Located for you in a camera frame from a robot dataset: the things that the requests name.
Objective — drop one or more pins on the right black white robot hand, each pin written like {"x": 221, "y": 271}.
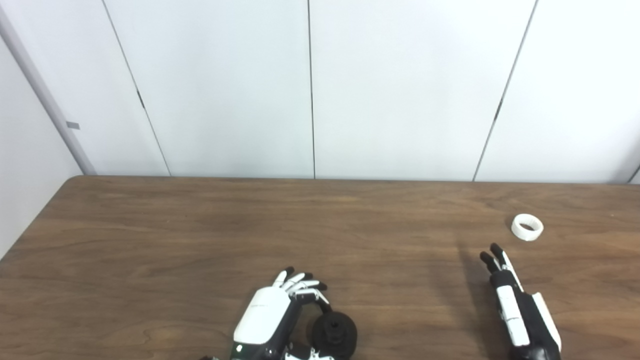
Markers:
{"x": 510, "y": 310}

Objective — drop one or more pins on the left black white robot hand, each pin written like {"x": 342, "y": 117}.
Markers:
{"x": 262, "y": 315}

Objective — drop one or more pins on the round black plastic part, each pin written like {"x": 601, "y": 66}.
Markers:
{"x": 337, "y": 335}

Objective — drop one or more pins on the small grey trim label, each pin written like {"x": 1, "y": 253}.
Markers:
{"x": 73, "y": 125}

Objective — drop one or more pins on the grey wall corner trim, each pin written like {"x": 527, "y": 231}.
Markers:
{"x": 47, "y": 95}

